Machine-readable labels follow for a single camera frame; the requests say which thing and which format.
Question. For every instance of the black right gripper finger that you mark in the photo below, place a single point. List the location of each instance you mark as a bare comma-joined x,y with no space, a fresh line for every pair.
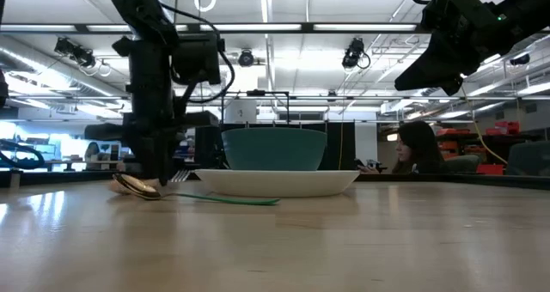
456,86
425,71

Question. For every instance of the person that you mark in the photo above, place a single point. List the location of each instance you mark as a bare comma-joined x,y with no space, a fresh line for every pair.
92,150
419,148

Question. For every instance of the black mesh office chair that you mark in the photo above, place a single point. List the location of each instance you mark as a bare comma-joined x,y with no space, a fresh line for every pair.
464,164

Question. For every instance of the white round plate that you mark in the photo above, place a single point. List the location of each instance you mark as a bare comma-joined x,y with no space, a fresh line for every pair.
279,184

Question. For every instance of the black phone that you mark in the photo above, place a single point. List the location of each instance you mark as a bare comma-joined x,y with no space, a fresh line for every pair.
360,162

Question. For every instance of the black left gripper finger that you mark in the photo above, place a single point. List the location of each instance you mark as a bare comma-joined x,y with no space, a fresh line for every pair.
148,159
167,154

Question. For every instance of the stacked red bins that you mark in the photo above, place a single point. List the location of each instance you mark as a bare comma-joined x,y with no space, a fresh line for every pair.
455,144

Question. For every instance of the black overhead light bar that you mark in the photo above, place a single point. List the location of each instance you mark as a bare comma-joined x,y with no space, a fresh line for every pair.
258,27

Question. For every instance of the grey office chair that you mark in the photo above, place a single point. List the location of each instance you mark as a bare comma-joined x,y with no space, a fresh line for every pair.
530,159

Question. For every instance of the small red storage bin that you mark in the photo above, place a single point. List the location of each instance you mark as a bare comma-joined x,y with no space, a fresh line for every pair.
490,169

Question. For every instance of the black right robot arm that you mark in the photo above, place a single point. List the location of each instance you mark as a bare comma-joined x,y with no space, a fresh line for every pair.
528,4

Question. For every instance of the teal bowl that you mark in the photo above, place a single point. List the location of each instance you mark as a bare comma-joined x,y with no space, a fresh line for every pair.
275,150

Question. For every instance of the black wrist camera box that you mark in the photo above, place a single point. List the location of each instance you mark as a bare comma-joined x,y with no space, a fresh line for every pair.
195,58
444,6

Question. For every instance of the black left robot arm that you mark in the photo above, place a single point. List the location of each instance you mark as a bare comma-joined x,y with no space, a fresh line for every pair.
137,8

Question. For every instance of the black ceiling spot lamp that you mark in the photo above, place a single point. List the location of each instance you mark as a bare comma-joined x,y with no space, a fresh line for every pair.
353,52
75,51
246,58
519,59

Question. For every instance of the white bucket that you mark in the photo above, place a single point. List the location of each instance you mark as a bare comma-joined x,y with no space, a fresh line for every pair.
240,111

